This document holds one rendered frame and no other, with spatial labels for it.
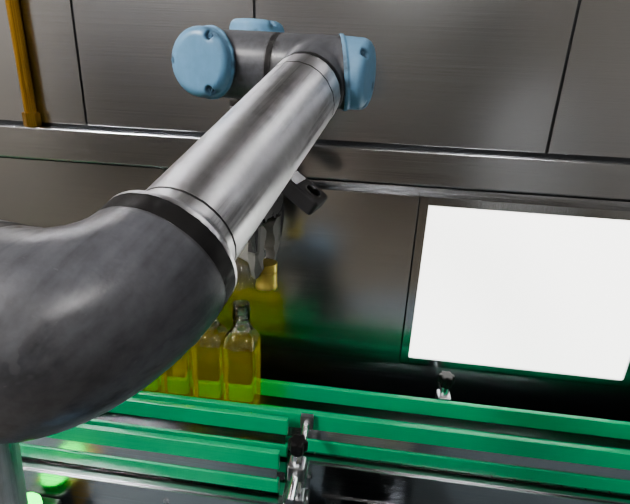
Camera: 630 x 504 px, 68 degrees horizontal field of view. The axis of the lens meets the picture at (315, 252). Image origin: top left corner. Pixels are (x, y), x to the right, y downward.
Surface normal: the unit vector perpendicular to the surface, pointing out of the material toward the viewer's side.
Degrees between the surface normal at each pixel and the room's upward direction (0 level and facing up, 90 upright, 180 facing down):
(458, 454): 90
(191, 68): 90
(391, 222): 90
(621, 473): 90
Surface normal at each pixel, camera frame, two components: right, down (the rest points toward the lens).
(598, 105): -0.13, 0.35
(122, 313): 0.59, 0.01
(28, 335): 0.36, -0.07
